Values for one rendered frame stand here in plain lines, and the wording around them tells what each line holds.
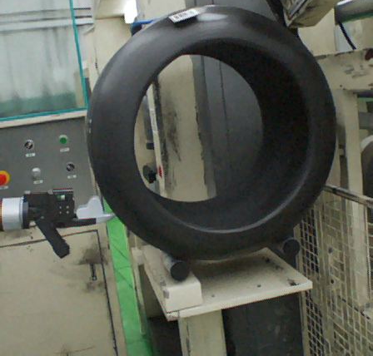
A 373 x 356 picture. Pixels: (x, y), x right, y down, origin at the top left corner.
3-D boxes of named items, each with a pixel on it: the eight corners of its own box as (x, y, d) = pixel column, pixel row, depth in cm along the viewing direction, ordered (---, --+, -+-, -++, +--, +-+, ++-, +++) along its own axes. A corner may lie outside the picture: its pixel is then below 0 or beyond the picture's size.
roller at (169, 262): (163, 235, 148) (149, 241, 147) (159, 222, 147) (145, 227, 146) (191, 277, 114) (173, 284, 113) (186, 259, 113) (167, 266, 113)
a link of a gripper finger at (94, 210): (116, 198, 115) (76, 200, 113) (116, 223, 116) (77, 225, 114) (115, 195, 118) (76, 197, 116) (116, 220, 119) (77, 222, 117)
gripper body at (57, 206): (76, 193, 112) (21, 195, 109) (77, 229, 113) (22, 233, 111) (75, 187, 119) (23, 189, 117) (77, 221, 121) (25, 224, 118)
